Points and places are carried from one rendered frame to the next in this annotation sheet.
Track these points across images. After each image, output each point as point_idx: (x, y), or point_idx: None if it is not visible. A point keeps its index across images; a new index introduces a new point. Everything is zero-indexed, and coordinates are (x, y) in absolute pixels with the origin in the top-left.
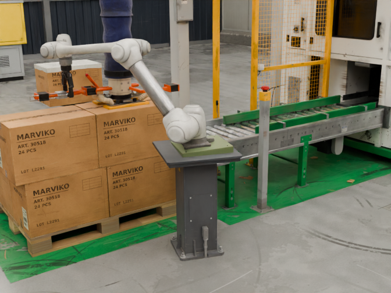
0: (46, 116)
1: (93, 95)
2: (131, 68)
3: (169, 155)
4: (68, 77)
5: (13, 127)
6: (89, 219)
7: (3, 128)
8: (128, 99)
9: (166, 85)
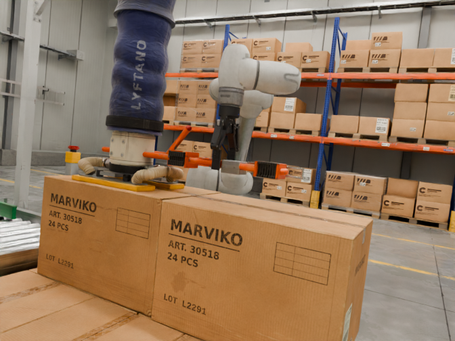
0: (274, 208)
1: (162, 170)
2: (256, 117)
3: None
4: (237, 130)
5: (362, 217)
6: None
7: (367, 231)
8: None
9: None
